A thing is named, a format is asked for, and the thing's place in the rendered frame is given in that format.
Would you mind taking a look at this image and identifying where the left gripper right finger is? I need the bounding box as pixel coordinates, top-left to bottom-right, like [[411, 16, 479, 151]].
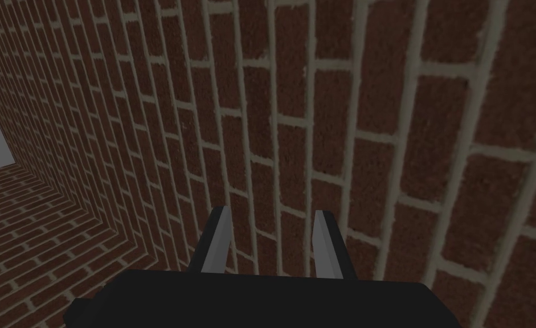
[[311, 210, 358, 280]]

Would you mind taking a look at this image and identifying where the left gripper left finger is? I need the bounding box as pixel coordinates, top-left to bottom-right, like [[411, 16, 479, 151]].
[[187, 206, 233, 274]]

